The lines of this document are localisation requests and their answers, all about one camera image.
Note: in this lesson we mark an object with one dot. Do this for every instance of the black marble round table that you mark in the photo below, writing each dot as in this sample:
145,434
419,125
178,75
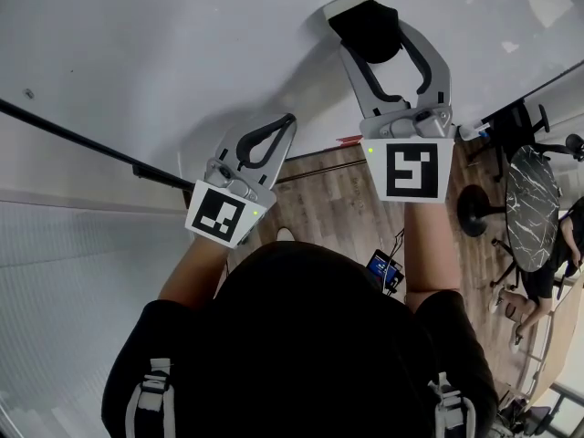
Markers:
531,208

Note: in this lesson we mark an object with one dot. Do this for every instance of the black star chair base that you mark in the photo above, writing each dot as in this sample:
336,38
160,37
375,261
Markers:
506,267

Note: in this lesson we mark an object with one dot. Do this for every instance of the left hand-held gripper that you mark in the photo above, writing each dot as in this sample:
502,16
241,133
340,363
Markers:
219,215

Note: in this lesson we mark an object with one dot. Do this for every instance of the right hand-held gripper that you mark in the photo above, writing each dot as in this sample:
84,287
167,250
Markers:
410,167

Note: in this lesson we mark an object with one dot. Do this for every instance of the red marker pen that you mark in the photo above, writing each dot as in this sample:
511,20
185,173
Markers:
349,140

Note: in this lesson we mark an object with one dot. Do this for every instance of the person's right forearm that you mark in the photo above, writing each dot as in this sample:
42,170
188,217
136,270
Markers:
431,253

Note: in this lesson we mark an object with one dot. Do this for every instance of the black window frame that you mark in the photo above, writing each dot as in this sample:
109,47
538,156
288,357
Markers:
563,409

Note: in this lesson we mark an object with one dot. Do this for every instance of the black device with blue screen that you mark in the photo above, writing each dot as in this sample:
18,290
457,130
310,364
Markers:
381,267

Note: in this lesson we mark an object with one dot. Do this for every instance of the black office chair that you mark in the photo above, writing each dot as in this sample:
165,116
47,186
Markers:
572,146
511,126

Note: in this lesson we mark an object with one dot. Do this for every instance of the light wooden desk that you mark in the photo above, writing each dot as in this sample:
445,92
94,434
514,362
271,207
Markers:
561,345

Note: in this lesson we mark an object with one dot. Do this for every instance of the person's left white shoe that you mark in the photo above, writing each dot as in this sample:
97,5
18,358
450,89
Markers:
285,234

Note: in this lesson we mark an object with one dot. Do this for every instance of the white and black whiteboard eraser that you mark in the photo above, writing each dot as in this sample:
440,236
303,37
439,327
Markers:
365,30

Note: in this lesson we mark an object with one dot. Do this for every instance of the whiteboard on black stand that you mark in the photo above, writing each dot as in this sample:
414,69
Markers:
137,39

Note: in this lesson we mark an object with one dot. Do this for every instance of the person's left forearm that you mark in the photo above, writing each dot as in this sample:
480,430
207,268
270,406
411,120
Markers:
196,272

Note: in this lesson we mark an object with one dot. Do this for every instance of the person's black shirt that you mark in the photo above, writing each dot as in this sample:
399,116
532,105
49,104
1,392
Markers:
296,345

